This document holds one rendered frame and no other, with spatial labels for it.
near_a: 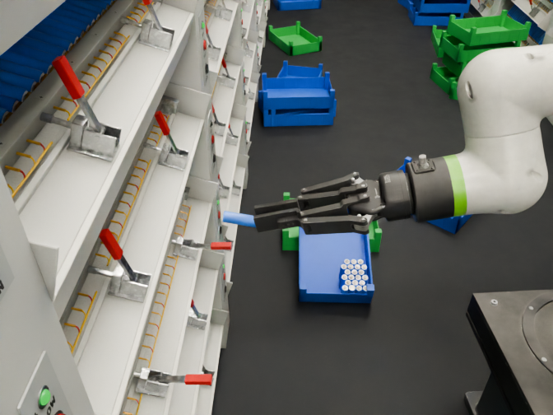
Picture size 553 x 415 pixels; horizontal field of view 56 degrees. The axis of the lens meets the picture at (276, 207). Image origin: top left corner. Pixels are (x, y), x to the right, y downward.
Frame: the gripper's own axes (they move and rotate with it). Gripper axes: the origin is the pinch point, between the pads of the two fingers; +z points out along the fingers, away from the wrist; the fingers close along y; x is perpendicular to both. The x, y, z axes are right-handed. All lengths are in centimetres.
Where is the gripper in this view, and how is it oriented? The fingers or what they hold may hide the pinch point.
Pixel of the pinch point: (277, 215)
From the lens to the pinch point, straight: 82.5
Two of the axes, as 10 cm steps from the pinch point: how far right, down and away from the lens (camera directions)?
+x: 2.2, 7.7, 6.0
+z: -9.7, 1.7, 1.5
